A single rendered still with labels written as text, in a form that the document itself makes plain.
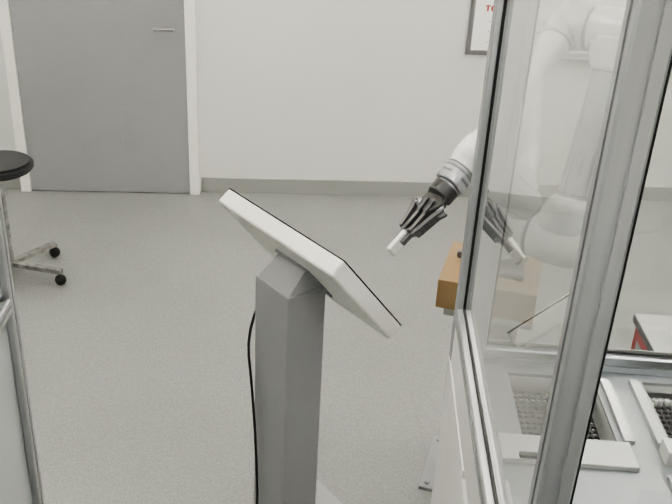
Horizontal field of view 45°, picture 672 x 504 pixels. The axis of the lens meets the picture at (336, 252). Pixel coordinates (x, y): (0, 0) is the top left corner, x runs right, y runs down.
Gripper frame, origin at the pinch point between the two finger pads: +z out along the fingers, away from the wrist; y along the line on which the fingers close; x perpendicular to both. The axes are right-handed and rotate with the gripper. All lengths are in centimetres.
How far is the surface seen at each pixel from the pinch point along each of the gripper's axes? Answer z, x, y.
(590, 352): 21, -63, 111
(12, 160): 57, -11, -245
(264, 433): 62, 23, -16
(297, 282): 26.1, -13.6, -3.7
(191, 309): 54, 81, -180
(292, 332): 36.2, -4.6, -3.0
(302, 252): 21.1, -24.6, 4.7
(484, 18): -191, 125, -225
